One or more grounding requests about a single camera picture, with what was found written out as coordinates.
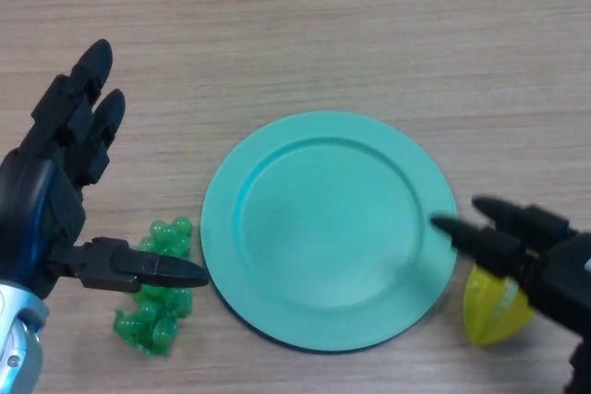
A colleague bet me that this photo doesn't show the yellow starfruit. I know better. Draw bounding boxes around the yellow starfruit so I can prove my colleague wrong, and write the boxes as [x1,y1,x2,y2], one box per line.
[463,267,537,348]

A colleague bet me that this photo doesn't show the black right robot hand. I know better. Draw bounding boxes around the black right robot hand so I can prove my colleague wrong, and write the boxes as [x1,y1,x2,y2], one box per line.
[428,195,591,394]

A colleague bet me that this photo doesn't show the green grape bunch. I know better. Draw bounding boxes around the green grape bunch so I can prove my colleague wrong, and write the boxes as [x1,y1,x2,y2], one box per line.
[114,216,194,358]

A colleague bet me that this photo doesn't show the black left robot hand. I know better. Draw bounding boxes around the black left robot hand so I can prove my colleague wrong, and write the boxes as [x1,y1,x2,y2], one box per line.
[0,38,210,301]

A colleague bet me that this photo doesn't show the green round plate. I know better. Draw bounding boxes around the green round plate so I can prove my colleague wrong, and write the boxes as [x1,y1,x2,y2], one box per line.
[200,110,459,354]

